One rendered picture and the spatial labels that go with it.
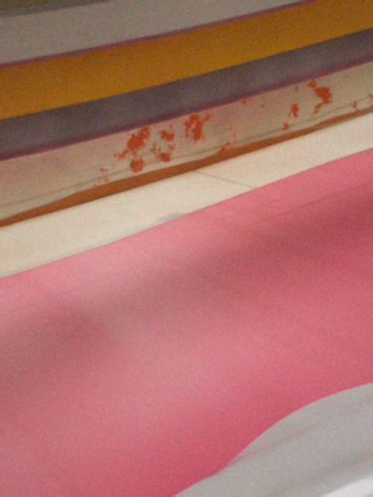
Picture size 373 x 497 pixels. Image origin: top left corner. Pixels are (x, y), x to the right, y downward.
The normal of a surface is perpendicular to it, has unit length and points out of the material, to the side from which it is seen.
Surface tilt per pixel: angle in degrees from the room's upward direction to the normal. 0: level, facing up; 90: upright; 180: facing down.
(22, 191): 90
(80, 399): 0
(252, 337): 0
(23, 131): 90
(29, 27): 90
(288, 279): 0
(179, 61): 90
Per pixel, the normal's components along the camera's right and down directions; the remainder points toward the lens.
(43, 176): 0.53, 0.22
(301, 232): -0.14, -0.93
